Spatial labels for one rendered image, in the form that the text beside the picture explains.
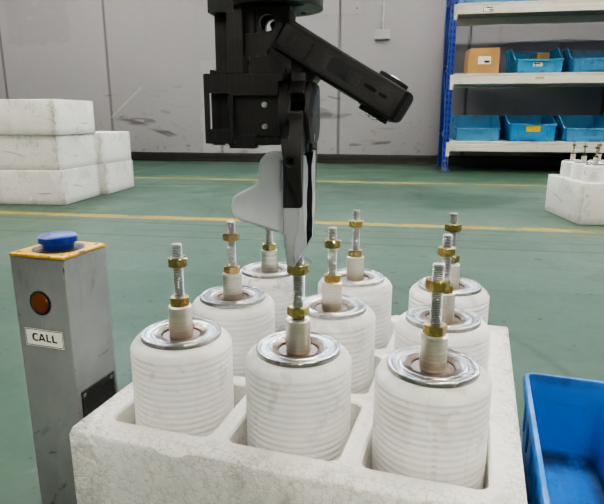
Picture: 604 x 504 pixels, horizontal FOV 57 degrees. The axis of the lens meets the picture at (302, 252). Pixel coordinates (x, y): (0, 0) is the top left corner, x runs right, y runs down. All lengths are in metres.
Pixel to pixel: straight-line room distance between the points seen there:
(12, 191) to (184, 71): 3.08
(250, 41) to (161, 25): 5.69
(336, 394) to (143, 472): 0.18
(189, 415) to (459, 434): 0.24
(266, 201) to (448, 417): 0.22
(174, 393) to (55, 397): 0.20
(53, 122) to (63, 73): 3.48
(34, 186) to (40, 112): 0.39
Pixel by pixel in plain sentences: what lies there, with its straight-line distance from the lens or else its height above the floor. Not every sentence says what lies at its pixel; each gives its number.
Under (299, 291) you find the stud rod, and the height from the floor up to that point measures 0.31.
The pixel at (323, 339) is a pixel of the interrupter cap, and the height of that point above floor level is 0.25.
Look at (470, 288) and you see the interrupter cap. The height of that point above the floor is 0.25.
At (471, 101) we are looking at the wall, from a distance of 5.63.
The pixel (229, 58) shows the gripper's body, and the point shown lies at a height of 0.50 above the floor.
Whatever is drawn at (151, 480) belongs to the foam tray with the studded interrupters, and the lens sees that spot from 0.54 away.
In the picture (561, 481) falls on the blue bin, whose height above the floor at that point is 0.00.
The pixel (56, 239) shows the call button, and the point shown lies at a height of 0.33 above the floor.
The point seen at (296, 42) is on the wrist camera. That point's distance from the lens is 0.44.
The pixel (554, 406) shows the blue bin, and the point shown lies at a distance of 0.84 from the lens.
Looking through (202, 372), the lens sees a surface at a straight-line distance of 0.52.
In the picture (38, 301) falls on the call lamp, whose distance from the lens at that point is 0.65.
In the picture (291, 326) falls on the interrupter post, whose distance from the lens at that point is 0.49.
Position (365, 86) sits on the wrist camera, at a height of 0.48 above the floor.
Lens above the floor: 0.45
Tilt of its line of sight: 14 degrees down
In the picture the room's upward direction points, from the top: straight up
